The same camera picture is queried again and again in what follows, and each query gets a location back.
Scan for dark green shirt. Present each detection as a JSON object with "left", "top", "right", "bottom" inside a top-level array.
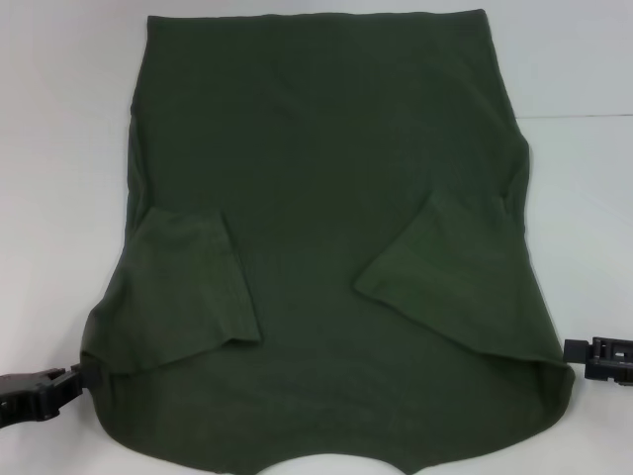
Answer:
[{"left": 78, "top": 9, "right": 576, "bottom": 475}]

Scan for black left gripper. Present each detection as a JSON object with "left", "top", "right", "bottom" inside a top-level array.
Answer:
[{"left": 0, "top": 362, "right": 106, "bottom": 428}]

